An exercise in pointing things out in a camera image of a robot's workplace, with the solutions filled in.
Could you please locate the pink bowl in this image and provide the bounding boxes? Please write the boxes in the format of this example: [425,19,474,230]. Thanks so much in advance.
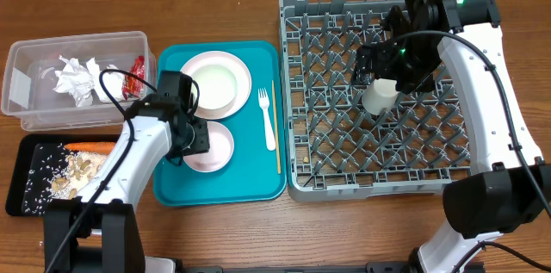
[183,121,234,173]

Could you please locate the white paper cup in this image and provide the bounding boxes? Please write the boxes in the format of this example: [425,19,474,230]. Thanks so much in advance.
[362,78,399,115]

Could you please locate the small white plate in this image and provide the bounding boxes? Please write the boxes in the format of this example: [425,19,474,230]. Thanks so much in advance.
[190,65,237,110]

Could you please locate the red snack wrapper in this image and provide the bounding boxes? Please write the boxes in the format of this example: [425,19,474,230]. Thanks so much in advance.
[122,56,145,100]

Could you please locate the white napkin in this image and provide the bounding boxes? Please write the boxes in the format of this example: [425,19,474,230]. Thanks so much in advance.
[86,58,125,102]

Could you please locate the orange carrot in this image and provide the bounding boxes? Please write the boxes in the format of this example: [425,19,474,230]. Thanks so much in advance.
[64,141,115,155]

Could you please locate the white tissue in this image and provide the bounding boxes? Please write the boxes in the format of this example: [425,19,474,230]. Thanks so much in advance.
[53,55,94,107]

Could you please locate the rice and peanuts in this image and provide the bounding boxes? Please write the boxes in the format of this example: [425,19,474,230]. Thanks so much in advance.
[51,151,108,200]

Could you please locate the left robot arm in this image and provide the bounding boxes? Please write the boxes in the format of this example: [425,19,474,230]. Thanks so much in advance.
[43,71,210,273]

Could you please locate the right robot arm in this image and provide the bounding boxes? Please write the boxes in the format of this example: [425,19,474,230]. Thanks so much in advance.
[352,0,550,272]

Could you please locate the grey dishwasher rack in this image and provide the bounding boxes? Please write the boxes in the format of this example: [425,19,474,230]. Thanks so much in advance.
[279,0,472,202]

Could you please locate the large pink plate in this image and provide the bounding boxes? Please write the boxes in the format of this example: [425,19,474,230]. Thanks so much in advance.
[181,51,252,120]

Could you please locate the teal serving tray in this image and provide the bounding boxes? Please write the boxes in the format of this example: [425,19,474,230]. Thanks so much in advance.
[153,40,287,207]

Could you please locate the white plastic fork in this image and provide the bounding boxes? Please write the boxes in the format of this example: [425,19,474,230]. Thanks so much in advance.
[258,88,276,151]

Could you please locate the wooden chopstick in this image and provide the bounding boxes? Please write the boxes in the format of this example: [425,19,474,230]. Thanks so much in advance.
[271,80,282,175]

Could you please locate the clear plastic bin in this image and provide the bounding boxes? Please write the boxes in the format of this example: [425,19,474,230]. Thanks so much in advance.
[1,31,158,132]

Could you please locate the black tray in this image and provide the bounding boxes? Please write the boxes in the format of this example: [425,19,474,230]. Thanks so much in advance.
[5,133,118,217]

